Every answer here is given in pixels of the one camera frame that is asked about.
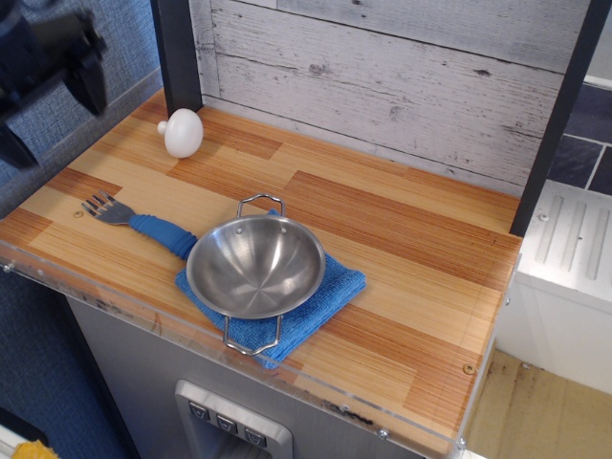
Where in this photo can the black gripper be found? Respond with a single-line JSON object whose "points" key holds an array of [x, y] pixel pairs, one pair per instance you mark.
{"points": [[35, 57]]}

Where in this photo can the blue handled metal spork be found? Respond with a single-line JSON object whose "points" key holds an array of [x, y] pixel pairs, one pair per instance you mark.
{"points": [[108, 210]]}

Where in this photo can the white mushroom shaped toy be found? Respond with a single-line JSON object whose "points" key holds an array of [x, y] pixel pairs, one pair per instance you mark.
{"points": [[183, 133]]}

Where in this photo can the clear acrylic edge guard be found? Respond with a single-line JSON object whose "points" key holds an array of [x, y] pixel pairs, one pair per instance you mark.
{"points": [[392, 374]]}

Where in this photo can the blue folded cloth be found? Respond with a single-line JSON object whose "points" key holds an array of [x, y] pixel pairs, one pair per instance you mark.
{"points": [[338, 287]]}

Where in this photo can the silver button control panel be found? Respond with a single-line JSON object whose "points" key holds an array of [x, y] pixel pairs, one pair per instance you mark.
{"points": [[216, 427]]}

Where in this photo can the yellow black object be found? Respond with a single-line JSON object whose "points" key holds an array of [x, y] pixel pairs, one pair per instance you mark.
{"points": [[33, 450]]}

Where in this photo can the white ridged sink drainboard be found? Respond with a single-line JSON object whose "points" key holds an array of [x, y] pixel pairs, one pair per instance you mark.
{"points": [[566, 250]]}

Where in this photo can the dark left frame post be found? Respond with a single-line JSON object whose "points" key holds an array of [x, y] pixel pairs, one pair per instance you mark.
{"points": [[177, 54]]}

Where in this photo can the dark frame post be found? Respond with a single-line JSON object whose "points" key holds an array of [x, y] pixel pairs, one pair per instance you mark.
{"points": [[588, 39], [177, 54]]}

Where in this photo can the steel pan with wire handles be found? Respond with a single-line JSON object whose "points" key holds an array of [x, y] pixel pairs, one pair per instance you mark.
{"points": [[258, 265]]}

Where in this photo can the dark right frame post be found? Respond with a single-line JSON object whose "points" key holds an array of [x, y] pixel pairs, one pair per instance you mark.
{"points": [[588, 39]]}

